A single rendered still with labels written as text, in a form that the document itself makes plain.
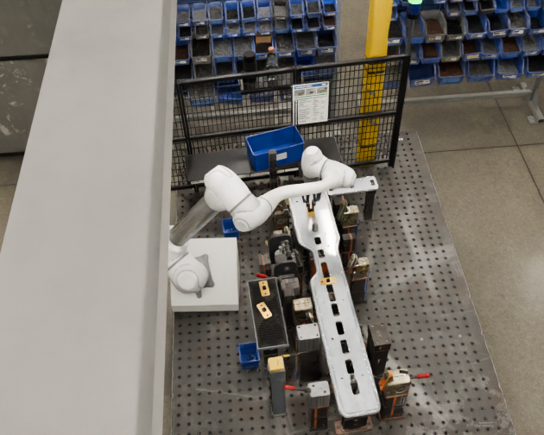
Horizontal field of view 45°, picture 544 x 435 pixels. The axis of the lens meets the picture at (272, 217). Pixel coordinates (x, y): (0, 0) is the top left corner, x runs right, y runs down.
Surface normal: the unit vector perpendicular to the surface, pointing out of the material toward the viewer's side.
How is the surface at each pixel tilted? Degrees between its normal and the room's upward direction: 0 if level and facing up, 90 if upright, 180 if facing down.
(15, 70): 88
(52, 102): 0
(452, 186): 0
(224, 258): 44
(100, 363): 0
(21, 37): 92
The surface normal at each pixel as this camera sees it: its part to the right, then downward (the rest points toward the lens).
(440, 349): -0.04, -0.65
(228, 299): -0.02, 0.06
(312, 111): 0.15, 0.75
